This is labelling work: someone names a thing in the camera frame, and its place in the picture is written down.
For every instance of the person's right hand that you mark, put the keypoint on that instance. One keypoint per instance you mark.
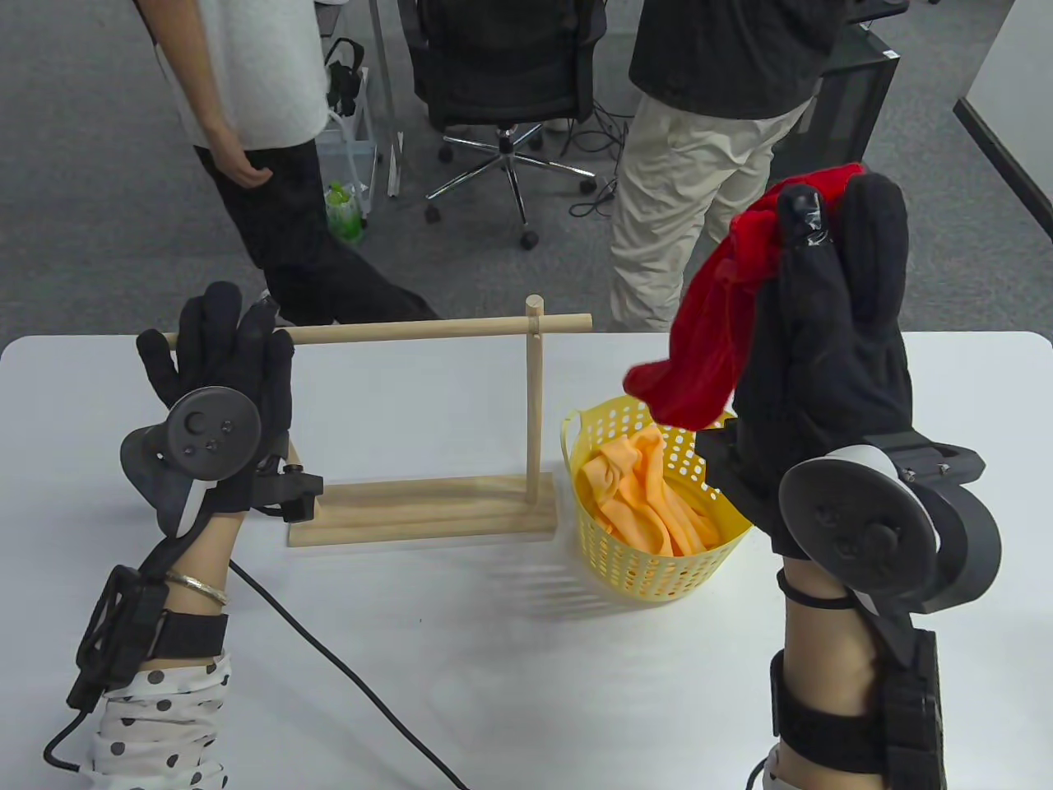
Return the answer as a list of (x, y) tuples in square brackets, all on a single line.
[(831, 378)]

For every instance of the person's left hand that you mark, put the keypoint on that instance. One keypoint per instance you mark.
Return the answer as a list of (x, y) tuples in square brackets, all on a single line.
[(262, 387)]

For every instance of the person's left thumb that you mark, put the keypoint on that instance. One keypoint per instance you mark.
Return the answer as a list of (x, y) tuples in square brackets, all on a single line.
[(281, 378)]

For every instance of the person's right fingers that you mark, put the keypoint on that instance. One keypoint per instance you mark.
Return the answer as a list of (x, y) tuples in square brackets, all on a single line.
[(872, 255)]

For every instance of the person's left middle finger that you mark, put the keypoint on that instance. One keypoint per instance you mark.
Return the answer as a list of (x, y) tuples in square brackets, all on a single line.
[(224, 329)]

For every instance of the person's left little finger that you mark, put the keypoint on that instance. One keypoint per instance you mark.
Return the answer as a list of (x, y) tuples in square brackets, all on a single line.
[(158, 362)]

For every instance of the red cloth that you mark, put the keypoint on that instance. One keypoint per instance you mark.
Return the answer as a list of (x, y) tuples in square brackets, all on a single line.
[(716, 329)]

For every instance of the person's right forearm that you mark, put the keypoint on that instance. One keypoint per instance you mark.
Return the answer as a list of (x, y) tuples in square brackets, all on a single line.
[(823, 634)]

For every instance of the person's left forearm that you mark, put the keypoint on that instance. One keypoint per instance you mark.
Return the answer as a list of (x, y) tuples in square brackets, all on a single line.
[(201, 555)]

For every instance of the black round tracking controller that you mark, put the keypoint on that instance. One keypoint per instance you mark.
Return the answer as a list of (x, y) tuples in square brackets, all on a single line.
[(864, 527), (201, 432)]

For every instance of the green plastic bottle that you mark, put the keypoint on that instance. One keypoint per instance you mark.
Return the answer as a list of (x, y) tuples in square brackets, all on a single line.
[(344, 216)]

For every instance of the black cabinet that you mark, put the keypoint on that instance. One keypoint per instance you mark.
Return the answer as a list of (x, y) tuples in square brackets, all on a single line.
[(860, 90)]

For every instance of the wooden hanging rack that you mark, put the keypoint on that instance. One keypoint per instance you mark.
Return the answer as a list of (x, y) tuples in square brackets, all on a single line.
[(428, 506)]

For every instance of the black headset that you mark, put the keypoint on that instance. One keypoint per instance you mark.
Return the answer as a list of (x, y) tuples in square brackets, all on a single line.
[(345, 78)]

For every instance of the orange cloth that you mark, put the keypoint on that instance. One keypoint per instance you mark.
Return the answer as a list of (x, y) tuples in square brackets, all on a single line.
[(650, 510)]

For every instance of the black office chair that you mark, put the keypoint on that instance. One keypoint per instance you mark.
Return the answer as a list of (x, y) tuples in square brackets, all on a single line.
[(502, 74)]

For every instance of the yellow perforated plastic basket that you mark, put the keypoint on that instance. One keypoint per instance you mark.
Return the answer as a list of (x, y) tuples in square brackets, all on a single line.
[(658, 568)]

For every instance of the black controller mount bracket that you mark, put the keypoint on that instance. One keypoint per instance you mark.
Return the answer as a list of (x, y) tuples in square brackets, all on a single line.
[(946, 461), (288, 485)]

